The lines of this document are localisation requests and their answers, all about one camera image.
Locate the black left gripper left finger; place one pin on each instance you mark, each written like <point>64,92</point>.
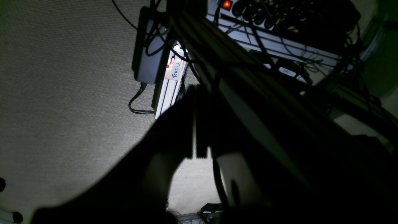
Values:
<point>136,188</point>

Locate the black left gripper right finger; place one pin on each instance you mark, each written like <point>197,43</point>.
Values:
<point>288,158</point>

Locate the black power adapter brick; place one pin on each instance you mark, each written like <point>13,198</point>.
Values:
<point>149,45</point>

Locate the aluminium frame rail with label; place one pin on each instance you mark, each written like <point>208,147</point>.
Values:
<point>168,87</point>

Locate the power strip with red switch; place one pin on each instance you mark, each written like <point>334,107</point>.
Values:
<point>240,31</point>

